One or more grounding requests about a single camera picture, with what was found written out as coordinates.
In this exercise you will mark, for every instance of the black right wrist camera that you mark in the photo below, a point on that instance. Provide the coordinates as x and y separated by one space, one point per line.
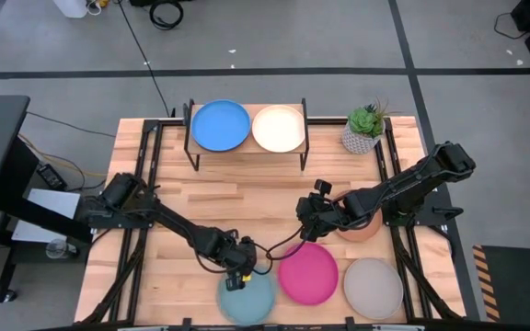
323 187

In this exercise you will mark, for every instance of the blue plate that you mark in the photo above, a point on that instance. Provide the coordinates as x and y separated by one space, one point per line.
220 125

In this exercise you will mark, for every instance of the teal plate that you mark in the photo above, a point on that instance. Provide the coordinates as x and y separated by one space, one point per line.
251 303

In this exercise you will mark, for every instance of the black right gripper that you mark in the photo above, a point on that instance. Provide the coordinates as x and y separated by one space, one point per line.
315 213

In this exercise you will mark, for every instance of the wooden shelf with black frame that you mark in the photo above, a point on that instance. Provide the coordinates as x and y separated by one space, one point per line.
246 149

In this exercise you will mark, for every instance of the terracotta plate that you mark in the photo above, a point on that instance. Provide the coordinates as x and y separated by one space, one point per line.
361 233

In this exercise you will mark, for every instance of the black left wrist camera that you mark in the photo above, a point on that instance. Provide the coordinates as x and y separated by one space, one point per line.
236 283

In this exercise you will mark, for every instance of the cream plate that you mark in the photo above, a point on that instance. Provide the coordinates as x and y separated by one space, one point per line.
278 128

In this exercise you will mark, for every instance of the beige grey plate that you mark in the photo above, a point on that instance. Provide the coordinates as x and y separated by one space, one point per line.
373 288

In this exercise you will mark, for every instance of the clear glass cup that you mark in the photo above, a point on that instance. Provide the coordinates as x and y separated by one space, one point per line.
59 248

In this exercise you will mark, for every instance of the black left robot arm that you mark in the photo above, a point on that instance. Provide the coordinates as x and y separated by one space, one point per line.
168 216

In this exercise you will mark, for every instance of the succulent in white patterned pot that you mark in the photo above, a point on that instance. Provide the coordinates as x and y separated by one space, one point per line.
361 131

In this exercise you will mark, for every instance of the white board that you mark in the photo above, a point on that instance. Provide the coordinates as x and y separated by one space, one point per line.
49 204

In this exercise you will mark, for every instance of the black power adapter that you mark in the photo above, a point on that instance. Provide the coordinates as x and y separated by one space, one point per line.
51 177

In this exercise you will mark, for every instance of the black aluminium table frame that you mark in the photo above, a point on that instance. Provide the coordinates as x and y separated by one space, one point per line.
147 151

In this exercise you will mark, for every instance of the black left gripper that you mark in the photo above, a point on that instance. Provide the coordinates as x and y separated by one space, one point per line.
239 255

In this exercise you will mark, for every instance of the magenta plate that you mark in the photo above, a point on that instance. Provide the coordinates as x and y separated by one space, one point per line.
308 275

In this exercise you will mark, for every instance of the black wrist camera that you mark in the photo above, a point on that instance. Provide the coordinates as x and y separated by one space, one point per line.
323 187
236 283

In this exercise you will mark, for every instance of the white floor container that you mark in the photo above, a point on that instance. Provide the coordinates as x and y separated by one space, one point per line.
72 7

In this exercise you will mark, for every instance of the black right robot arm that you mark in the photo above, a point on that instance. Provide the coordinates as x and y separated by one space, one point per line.
407 184

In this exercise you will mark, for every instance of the black yellow hazard mat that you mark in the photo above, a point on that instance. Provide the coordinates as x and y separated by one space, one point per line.
518 280

